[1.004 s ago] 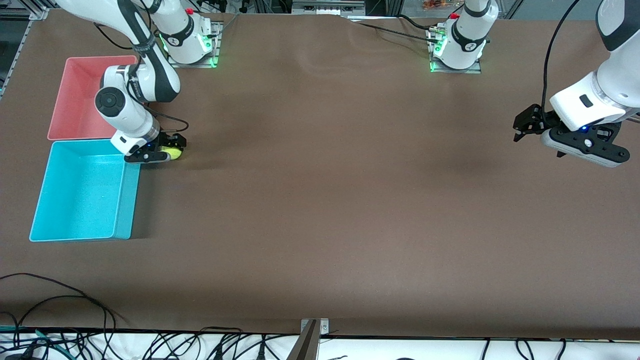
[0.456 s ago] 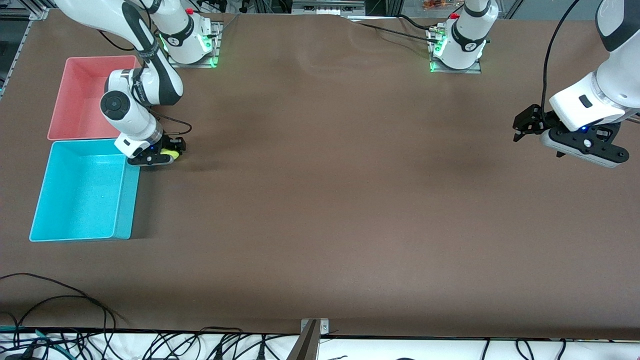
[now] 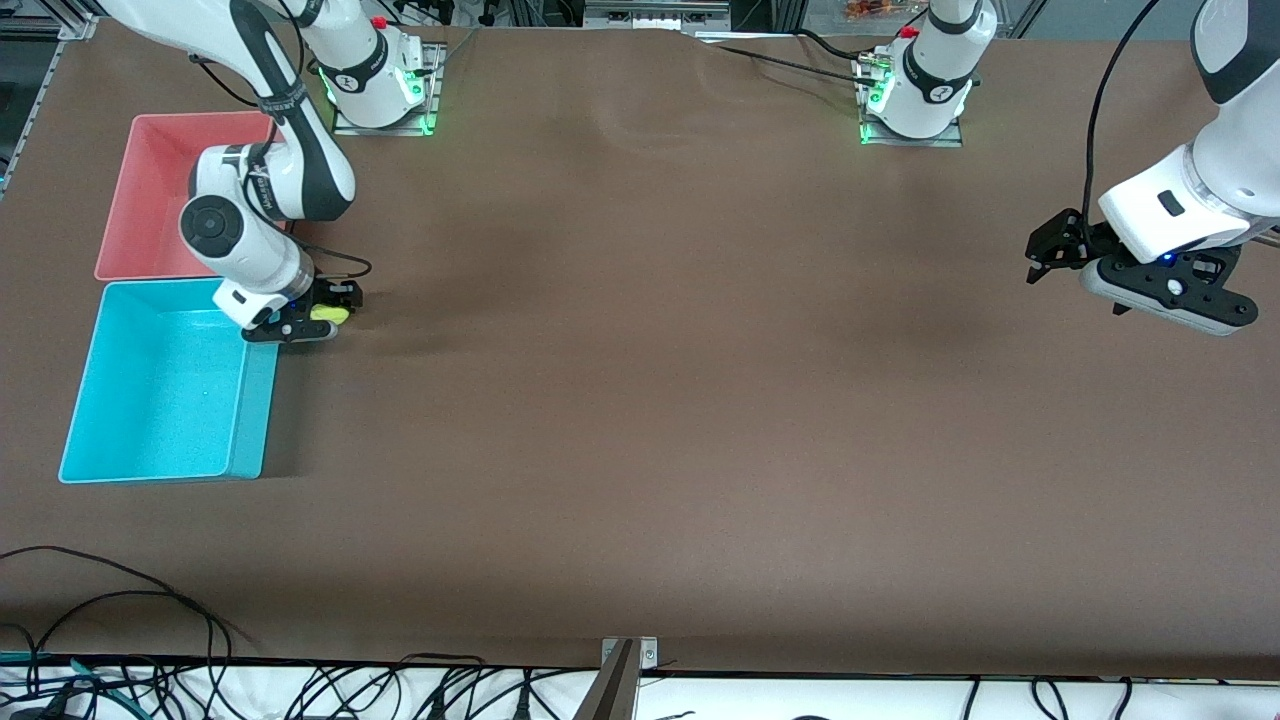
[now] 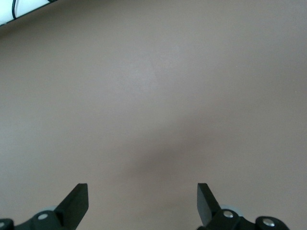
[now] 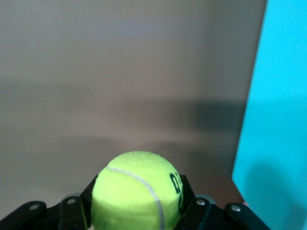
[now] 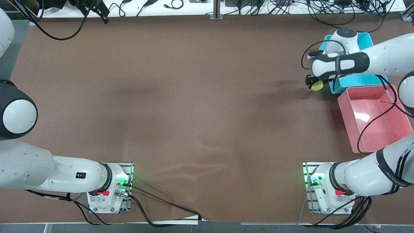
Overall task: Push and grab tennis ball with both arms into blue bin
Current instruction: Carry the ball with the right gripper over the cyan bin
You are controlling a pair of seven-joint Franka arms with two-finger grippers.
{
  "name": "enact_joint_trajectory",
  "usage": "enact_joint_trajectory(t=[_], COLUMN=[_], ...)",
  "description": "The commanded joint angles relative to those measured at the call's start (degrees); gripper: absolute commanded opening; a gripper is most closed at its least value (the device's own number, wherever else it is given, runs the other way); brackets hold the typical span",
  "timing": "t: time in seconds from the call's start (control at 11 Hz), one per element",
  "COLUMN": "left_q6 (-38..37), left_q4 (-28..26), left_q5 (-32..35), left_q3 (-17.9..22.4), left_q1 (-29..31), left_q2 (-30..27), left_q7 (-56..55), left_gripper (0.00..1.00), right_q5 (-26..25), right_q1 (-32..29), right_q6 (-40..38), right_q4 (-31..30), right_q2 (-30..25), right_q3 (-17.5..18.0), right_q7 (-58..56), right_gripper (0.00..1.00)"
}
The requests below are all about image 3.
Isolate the blue plastic bin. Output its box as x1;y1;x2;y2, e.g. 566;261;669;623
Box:
57;278;285;485

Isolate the pink plastic bin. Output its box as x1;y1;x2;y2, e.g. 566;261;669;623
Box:
94;112;297;283

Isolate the grey metal equipment box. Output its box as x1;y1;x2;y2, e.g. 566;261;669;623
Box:
583;0;731;31

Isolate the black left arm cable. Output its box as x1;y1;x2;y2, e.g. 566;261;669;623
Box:
1082;0;1166;261

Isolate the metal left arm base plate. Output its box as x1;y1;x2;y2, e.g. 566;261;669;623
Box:
858;50;965;149

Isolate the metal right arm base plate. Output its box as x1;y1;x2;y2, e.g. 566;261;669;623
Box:
332;42;447;136

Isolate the black cable on table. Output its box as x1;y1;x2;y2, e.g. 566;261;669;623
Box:
795;28;871;63
715;43;881;87

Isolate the long looping black cable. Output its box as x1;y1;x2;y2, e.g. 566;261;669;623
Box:
0;545;236;691

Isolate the aluminium frame rail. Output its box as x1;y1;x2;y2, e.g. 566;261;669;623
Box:
0;0;106;196

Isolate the teal cable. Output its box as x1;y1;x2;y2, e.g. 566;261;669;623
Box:
0;650;131;706

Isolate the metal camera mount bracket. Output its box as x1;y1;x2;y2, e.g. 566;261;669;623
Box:
572;637;659;720

